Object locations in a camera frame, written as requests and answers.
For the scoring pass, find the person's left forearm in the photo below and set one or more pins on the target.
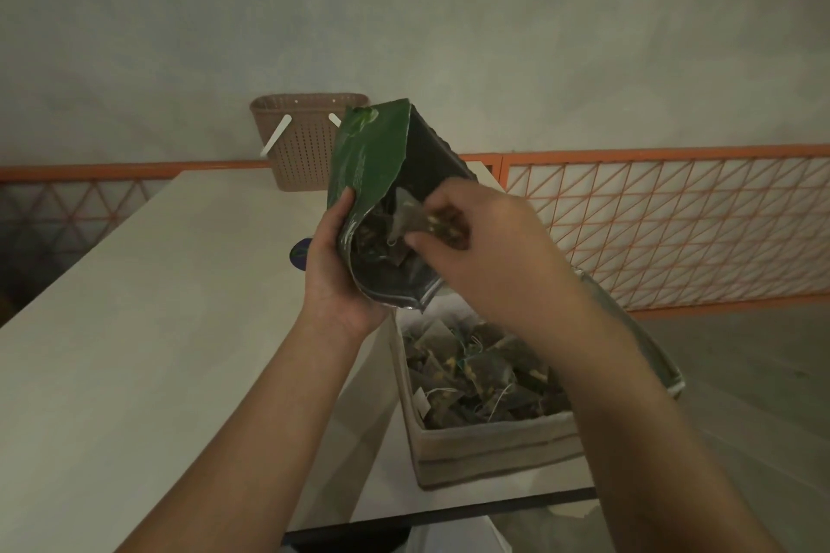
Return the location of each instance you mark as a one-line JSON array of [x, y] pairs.
[[246, 449]]

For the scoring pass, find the person's right hand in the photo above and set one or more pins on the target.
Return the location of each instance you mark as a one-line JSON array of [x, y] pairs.
[[506, 267]]

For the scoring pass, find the black table base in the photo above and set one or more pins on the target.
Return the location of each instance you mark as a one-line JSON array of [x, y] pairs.
[[350, 543]]

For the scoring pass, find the round purple sticker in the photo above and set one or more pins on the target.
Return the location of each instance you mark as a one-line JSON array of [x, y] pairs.
[[299, 253]]

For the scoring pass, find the beige paper box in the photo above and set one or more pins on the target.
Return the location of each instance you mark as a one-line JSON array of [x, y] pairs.
[[499, 455]]

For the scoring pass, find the brown plastic basket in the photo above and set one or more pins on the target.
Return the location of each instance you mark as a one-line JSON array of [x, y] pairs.
[[298, 144]]

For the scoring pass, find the green foil pouch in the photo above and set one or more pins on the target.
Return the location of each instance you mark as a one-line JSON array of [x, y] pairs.
[[366, 151]]

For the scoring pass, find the orange mesh fence panel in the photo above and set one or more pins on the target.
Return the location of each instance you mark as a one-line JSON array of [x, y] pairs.
[[65, 215], [700, 228]]

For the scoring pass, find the person's left hand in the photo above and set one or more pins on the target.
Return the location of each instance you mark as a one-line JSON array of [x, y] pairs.
[[331, 293]]

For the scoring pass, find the person's right forearm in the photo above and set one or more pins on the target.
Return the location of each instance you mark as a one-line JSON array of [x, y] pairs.
[[661, 442]]

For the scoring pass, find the pyramid tea bag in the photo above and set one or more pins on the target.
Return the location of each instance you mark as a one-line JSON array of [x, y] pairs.
[[412, 215]]

